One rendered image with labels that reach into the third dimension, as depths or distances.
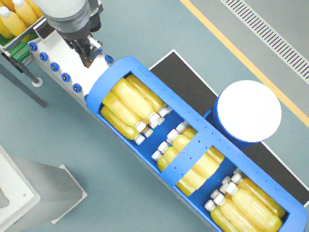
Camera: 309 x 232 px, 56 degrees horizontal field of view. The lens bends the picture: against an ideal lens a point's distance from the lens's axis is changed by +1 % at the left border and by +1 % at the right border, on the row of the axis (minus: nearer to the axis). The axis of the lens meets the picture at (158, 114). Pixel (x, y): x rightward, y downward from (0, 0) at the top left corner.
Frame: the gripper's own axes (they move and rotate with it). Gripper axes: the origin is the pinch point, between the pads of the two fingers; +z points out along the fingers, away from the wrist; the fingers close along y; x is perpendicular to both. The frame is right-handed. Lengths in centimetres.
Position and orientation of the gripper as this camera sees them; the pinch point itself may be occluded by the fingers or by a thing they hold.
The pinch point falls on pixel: (86, 58)
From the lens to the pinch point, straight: 82.1
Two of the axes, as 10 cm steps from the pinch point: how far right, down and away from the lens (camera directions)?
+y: 8.5, 5.2, -0.7
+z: -0.6, 2.4, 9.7
